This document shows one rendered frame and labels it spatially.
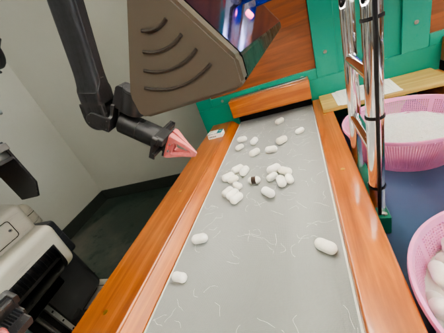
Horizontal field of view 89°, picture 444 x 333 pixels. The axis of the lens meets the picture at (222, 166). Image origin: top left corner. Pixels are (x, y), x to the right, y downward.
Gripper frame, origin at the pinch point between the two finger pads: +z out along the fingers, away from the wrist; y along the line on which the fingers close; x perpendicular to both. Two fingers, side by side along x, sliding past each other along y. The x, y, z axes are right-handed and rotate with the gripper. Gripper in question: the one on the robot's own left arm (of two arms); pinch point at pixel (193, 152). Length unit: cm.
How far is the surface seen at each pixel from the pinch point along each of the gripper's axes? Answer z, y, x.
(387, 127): 44, 19, -20
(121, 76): -96, 121, 50
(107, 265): -39, 26, 144
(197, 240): 9.7, -19.0, 5.1
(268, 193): 19.8, -6.8, -3.5
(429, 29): 48, 46, -44
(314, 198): 28.0, -8.0, -8.1
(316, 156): 29.3, 8.3, -9.1
